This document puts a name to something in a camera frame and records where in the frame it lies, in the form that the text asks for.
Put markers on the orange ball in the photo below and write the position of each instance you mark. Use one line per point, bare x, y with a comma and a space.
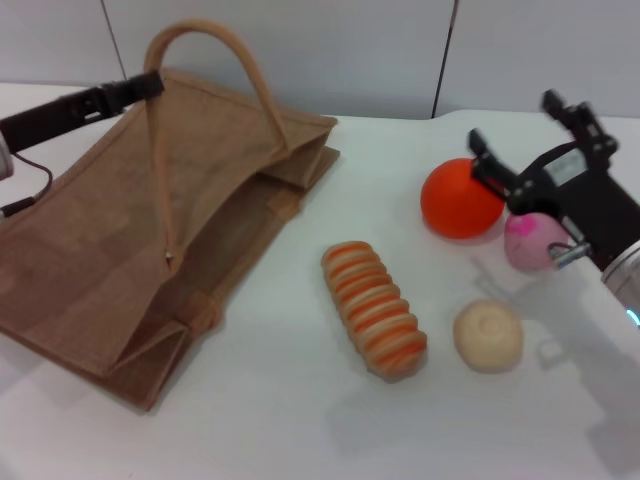
452, 200

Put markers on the beige round bun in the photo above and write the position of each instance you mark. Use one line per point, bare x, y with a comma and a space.
487, 335

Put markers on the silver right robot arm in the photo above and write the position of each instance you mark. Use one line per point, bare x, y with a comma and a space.
625, 280

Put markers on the metal right wrist connector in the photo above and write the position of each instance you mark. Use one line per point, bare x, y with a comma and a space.
567, 254

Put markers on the pink round bun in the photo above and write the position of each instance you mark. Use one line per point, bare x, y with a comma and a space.
530, 242

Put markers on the brown woven handbag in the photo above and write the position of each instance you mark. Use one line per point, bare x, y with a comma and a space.
100, 225

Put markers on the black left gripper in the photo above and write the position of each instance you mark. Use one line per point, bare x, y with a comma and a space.
45, 120

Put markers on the orange striped bread roll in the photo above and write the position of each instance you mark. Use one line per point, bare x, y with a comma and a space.
372, 307

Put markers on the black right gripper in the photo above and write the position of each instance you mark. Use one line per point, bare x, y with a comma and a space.
585, 200

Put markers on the dark vertical wall strip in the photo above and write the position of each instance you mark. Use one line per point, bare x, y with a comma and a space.
445, 60

